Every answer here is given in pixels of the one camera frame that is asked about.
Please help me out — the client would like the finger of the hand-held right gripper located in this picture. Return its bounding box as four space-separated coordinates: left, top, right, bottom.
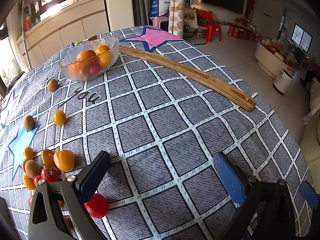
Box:
299 181 320 210

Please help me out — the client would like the row of red gift boxes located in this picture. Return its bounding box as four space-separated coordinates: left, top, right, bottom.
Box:
227 24 262 42

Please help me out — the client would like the large yellow tomato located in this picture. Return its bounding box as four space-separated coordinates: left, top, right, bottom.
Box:
53 150 76 172

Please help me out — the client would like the yellow orange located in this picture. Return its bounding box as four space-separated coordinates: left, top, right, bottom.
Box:
98 52 112 67

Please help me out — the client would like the red apple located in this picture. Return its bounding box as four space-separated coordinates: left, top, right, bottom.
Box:
86 64 100 77

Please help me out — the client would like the white and blue shopping bag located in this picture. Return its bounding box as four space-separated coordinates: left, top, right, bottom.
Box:
149 0 172 18

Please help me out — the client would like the white metal pole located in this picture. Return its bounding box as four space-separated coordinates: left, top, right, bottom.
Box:
21 0 32 69

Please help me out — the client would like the white wall cabinet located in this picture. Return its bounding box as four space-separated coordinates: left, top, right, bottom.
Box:
16 0 110 68

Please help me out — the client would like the brown kiwi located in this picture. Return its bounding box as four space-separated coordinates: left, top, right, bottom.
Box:
47 79 59 92
25 160 41 180
23 115 35 131

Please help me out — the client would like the blue checkered star tablecloth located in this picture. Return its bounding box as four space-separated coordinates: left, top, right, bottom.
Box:
0 26 316 240

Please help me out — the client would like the beige sofa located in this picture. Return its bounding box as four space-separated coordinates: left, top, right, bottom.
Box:
299 77 320 160

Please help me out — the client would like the long wooden stick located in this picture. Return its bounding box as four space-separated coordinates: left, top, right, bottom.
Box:
119 45 256 112

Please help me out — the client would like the pink plastic stool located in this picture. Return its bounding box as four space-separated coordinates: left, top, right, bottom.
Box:
151 16 170 29

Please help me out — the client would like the red plastic stool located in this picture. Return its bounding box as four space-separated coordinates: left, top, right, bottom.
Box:
204 24 222 43

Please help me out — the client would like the patterned wrapping paper roll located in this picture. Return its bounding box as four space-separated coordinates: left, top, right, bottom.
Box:
168 0 185 37

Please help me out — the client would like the white trash bin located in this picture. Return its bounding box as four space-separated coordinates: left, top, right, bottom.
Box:
273 69 295 95

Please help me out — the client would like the white round cabinet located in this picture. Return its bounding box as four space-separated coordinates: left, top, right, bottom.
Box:
255 41 300 79

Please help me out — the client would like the clear glass bowl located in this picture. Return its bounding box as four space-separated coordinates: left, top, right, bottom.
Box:
58 35 120 81

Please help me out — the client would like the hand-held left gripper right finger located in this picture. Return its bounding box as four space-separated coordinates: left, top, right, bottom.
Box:
213 151 297 240

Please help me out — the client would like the large orange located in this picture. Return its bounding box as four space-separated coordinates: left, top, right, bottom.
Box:
76 50 97 64
67 61 87 78

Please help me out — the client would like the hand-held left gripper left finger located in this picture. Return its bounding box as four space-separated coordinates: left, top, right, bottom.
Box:
28 151 111 240

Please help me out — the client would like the small orange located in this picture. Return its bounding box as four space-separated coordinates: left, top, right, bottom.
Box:
95 45 111 55

